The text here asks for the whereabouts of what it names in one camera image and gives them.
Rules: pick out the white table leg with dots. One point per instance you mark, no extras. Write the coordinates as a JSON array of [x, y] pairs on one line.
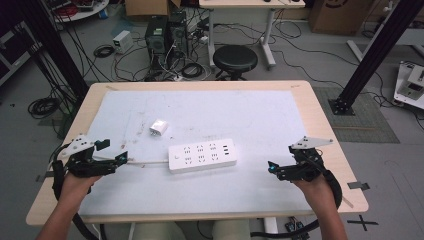
[[271, 225]]

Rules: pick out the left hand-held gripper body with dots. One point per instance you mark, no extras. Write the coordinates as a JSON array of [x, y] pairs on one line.
[[83, 166]]

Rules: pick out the person's left hand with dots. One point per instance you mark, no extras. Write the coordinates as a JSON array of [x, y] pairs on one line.
[[75, 190]]

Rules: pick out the white device base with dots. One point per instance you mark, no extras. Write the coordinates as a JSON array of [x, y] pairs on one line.
[[410, 86]]

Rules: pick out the white floor power strip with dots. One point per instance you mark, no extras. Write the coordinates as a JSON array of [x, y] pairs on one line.
[[178, 78]]

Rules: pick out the light blue table mat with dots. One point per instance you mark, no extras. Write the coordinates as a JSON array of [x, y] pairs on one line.
[[233, 116]]

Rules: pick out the grey metal rack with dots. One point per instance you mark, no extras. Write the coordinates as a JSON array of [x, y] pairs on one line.
[[13, 53]]

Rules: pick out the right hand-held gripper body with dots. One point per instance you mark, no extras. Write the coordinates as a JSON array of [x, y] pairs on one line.
[[308, 166]]

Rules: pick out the white power supply box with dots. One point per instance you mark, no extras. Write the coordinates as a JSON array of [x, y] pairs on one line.
[[122, 41]]

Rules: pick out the white round table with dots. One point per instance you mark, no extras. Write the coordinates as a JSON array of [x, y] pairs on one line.
[[83, 11]]

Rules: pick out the white-legged wooden desk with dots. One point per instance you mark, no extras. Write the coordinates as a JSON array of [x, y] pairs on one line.
[[250, 3]]

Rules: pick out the person's right hand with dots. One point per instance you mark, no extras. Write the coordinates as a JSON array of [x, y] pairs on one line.
[[316, 193]]

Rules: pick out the black aluminium post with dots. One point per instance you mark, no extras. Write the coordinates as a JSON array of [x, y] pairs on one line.
[[376, 50], [53, 50]]

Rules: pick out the white charger adapter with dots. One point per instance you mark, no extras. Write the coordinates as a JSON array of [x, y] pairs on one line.
[[158, 128]]

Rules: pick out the black tape cross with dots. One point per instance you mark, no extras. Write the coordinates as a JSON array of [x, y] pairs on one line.
[[362, 222]]

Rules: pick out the grey tape strip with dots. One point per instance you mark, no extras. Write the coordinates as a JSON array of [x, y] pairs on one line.
[[358, 185], [45, 176]]

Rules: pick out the black round stool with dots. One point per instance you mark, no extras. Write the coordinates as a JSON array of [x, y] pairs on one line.
[[235, 58]]

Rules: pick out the large brown cardboard box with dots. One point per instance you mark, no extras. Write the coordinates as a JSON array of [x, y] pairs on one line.
[[340, 16]]

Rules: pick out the black computer tower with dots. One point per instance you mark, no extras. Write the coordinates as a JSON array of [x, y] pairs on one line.
[[156, 41], [177, 33]]

